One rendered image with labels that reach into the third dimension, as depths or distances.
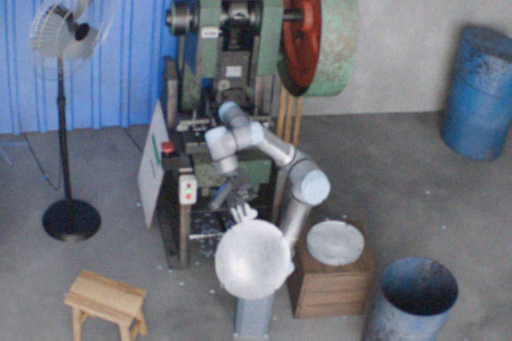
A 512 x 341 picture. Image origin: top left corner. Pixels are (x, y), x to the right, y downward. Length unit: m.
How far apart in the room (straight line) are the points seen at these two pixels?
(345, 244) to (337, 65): 0.91
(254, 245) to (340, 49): 1.04
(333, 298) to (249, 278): 1.09
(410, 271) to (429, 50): 2.34
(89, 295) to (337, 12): 1.71
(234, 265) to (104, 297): 0.90
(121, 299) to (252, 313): 0.64
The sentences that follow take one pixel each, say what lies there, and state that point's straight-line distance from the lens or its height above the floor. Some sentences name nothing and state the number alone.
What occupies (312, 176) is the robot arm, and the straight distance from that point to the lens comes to 2.60.
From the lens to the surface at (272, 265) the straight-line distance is 2.43.
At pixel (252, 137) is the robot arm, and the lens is 2.37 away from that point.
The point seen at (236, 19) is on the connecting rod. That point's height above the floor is 1.35.
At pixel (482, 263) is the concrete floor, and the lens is 4.15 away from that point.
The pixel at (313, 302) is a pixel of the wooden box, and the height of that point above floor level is 0.14.
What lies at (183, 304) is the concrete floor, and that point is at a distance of 3.50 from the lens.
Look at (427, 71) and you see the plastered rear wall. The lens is 5.31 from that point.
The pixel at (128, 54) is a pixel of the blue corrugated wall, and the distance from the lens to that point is 4.47.
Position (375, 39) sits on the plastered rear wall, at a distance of 4.96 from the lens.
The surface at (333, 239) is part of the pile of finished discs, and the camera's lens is 3.39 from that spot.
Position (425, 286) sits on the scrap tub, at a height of 0.30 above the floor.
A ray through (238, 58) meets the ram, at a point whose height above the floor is 1.14.
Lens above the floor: 2.60
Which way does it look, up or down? 34 degrees down
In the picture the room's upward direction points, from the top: 7 degrees clockwise
